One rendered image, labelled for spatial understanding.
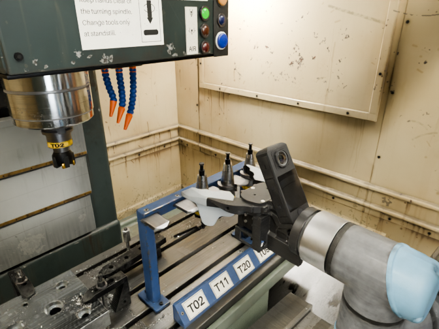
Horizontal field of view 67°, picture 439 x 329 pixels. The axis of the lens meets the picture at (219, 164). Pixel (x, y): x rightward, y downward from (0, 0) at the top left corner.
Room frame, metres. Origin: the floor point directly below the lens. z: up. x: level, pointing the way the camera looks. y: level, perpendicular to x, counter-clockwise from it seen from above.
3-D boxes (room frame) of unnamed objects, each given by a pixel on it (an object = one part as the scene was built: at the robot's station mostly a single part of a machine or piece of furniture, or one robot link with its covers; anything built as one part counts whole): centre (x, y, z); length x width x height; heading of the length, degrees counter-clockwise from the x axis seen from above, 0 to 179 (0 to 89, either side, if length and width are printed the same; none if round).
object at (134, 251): (0.92, 0.29, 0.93); 0.26 x 0.05 x 0.06; 142
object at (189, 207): (0.81, 0.09, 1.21); 0.07 x 0.05 x 0.01; 47
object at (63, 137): (0.68, 0.35, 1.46); 0.05 x 0.05 x 0.03
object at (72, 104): (0.68, 0.35, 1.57); 0.16 x 0.16 x 0.12
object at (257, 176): (0.53, -0.07, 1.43); 0.09 x 0.03 x 0.06; 7
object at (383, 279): (0.31, -0.20, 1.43); 0.11 x 0.08 x 0.09; 43
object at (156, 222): (0.73, 0.16, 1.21); 0.07 x 0.05 x 0.01; 47
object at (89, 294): (0.72, 0.33, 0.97); 0.13 x 0.03 x 0.15; 137
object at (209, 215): (0.45, 0.02, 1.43); 0.09 x 0.03 x 0.06; 79
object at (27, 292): (0.74, 0.57, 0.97); 0.13 x 0.03 x 0.15; 47
